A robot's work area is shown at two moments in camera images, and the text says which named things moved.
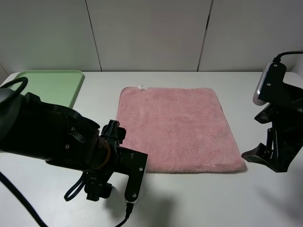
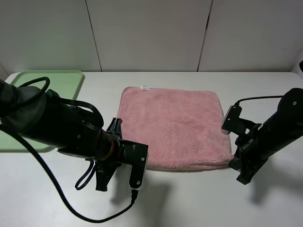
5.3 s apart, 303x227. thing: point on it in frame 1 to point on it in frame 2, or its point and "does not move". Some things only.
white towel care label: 142,87 does not move
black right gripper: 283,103 to 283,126
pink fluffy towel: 180,129 does not move
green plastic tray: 62,87 does not move
